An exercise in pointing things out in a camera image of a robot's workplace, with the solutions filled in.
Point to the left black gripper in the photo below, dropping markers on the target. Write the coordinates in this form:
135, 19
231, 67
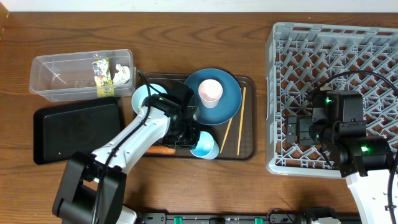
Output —
193, 142

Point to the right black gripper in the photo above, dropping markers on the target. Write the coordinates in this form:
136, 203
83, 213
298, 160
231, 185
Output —
305, 124

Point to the small light blue cup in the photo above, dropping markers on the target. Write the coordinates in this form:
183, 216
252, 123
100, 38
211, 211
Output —
206, 147

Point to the pink plastic cup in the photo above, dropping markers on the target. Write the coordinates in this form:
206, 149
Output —
210, 92

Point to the large blue plate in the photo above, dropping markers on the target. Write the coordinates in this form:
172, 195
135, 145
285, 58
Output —
230, 101

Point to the white napkin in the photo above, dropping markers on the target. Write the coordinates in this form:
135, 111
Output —
122, 75

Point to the yellow green snack wrapper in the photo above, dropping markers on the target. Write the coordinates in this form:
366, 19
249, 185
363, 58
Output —
103, 78

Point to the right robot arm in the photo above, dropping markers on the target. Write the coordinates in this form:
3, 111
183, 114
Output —
337, 127

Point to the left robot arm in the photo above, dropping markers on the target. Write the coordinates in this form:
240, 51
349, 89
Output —
93, 185

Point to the grey dishwasher rack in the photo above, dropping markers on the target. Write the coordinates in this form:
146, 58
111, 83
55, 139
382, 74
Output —
301, 56

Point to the orange carrot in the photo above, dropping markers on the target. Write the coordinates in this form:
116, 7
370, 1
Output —
163, 150

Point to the short wooden chopstick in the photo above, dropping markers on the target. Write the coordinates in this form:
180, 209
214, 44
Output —
226, 135

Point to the dark brown serving tray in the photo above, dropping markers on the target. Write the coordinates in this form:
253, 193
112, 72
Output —
249, 133

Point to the light blue bowl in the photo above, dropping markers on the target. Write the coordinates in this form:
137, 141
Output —
141, 93

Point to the long wooden chopstick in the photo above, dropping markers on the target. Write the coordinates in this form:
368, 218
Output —
241, 120

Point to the black plastic bin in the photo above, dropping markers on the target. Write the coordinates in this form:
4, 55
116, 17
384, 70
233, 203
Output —
61, 131

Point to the clear plastic bin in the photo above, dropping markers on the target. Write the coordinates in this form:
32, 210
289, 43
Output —
70, 77

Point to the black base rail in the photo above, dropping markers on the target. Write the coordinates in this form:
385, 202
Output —
163, 218

